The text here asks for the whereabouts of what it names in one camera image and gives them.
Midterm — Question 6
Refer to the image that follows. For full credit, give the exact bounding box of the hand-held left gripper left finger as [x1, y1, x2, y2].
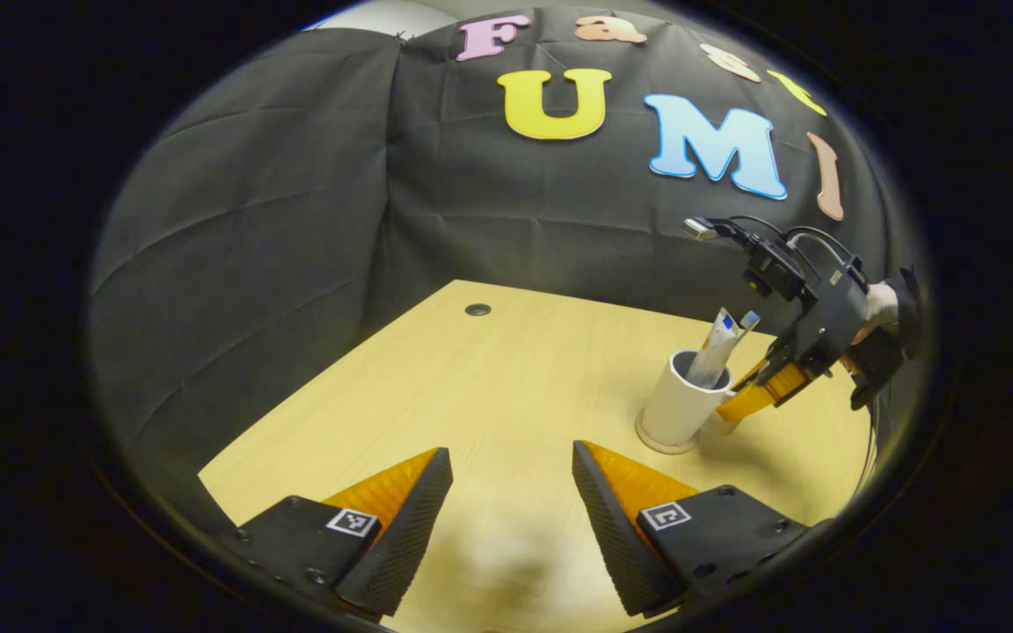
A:
[238, 447, 455, 619]

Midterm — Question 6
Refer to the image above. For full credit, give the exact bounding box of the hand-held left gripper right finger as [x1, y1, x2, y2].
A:
[572, 440, 811, 619]

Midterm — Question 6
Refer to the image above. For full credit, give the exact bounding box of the white toothpaste tube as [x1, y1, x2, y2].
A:
[687, 307, 749, 389]

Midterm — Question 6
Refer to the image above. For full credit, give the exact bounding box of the white cup with wooden handle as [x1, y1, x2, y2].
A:
[638, 349, 745, 451]

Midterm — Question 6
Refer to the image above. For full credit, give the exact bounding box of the round cork coaster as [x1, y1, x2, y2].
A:
[635, 413, 703, 456]

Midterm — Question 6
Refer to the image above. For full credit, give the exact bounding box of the light wooden desktop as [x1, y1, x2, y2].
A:
[199, 280, 877, 633]

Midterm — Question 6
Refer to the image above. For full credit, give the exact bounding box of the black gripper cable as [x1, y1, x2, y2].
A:
[726, 214, 866, 269]

